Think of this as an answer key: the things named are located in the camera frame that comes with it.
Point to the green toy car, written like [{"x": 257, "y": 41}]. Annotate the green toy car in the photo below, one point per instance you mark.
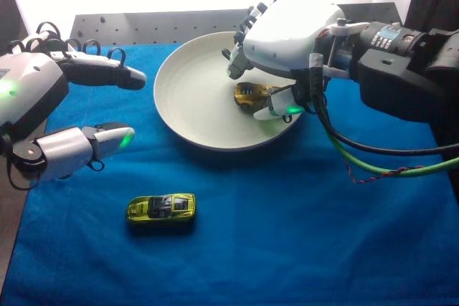
[{"x": 161, "y": 209}]

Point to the grey perforated metal panel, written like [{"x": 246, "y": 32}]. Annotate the grey perforated metal panel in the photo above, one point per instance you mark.
[{"x": 161, "y": 24}]

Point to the yellow toy car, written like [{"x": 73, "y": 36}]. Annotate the yellow toy car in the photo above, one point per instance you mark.
[{"x": 247, "y": 96}]

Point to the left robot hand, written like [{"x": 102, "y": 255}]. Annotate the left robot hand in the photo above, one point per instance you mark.
[{"x": 28, "y": 80}]

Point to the white round plate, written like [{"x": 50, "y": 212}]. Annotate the white round plate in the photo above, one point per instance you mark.
[{"x": 193, "y": 105}]

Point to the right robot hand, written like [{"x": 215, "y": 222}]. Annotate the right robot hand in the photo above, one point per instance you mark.
[{"x": 287, "y": 37}]

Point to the blue table cloth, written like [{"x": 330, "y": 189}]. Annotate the blue table cloth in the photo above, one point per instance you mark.
[{"x": 251, "y": 230}]

